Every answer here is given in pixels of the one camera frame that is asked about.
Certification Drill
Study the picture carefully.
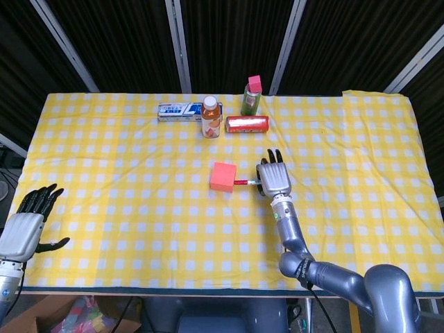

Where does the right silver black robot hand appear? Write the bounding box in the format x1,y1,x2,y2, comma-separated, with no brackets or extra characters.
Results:
255,148,293,198

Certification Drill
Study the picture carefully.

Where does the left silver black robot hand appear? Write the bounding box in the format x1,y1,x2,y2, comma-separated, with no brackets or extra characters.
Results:
0,183,71,263

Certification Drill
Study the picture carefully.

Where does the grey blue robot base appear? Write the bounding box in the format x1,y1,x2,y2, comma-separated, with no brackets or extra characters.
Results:
142,296,289,333

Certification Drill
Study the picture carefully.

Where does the red drink can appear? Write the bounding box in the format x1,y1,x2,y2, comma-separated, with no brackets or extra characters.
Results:
225,115,271,135

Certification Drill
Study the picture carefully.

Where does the green drink can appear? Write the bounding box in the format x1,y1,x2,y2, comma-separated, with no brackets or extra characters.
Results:
240,84,263,117

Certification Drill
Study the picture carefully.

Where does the brown cardboard box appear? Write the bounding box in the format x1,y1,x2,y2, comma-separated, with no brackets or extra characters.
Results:
10,294,143,333

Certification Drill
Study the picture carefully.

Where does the orange tea bottle white cap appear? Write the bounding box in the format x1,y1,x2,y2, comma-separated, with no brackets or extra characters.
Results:
200,95,223,139

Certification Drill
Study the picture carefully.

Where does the small pink foam cube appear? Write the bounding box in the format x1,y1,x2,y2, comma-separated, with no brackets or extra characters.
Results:
247,75,263,94

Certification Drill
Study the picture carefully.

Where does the pile of colourful blocks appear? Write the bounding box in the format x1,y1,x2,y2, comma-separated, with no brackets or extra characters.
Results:
59,296,119,333

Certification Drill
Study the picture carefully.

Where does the yellow white checkered tablecloth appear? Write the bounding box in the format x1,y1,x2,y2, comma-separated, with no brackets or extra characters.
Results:
6,89,444,291

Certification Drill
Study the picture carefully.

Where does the blue white carton box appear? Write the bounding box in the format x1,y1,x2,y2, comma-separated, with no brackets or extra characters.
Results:
157,102,204,123

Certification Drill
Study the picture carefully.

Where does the black pleated curtain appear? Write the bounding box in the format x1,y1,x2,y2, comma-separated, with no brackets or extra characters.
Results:
0,0,444,195

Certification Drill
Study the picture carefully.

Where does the white frame post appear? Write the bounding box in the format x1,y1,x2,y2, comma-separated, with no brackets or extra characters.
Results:
383,24,444,94
29,0,101,93
268,0,308,96
164,0,193,94

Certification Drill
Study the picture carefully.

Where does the black floor cable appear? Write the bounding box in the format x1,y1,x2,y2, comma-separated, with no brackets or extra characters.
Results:
113,297,139,330

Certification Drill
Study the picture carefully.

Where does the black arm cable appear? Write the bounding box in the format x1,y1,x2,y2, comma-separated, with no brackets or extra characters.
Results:
304,277,336,333

